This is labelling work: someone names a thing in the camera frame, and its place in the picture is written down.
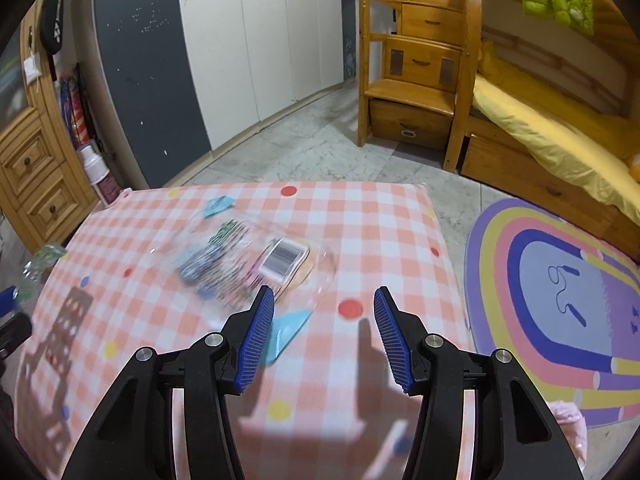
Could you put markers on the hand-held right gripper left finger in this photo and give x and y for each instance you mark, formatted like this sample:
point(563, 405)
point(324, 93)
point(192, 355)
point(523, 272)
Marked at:
point(255, 340)

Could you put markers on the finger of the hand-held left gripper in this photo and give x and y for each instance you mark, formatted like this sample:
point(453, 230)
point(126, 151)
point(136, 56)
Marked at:
point(15, 335)
point(7, 300)

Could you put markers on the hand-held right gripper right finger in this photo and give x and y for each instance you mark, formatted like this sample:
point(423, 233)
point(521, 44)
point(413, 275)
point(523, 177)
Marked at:
point(392, 340)

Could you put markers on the clear plastic bottle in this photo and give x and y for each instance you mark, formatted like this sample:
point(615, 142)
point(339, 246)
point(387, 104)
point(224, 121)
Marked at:
point(45, 265)

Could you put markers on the clear printed plastic bag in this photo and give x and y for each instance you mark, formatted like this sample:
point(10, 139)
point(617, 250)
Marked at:
point(225, 260)

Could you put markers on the light blue paper scrap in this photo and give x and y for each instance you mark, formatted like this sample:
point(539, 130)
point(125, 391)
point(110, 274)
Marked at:
point(219, 206)
point(290, 327)

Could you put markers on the pink checkered tablecloth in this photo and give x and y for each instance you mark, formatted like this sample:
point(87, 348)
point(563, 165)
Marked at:
point(350, 240)

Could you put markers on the tall wooden cabinet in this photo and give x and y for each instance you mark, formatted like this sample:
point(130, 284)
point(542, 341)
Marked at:
point(30, 160)

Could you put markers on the pastel rainbow rug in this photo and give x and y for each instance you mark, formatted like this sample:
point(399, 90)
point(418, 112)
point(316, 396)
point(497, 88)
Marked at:
point(550, 270)

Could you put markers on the pink cloth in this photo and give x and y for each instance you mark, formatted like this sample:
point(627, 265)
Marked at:
point(567, 430)

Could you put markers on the colourful striped bag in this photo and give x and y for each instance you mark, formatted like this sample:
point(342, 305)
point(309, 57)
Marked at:
point(77, 110)

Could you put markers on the wooden bunk bed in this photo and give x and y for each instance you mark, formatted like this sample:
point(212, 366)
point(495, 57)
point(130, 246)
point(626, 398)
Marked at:
point(525, 170)

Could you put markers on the white hanging tag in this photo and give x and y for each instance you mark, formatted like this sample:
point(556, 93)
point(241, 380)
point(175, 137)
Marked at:
point(32, 67)

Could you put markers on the wooden stair drawers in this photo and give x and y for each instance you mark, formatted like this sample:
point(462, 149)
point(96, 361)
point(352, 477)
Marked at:
point(415, 90)

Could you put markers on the yellow bed sheet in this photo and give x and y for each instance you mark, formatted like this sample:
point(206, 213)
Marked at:
point(550, 130)

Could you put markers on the white and grey wardrobe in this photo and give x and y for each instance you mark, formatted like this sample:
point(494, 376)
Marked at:
point(225, 60)

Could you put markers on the black hanging bag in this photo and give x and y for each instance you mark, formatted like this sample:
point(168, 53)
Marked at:
point(52, 20)

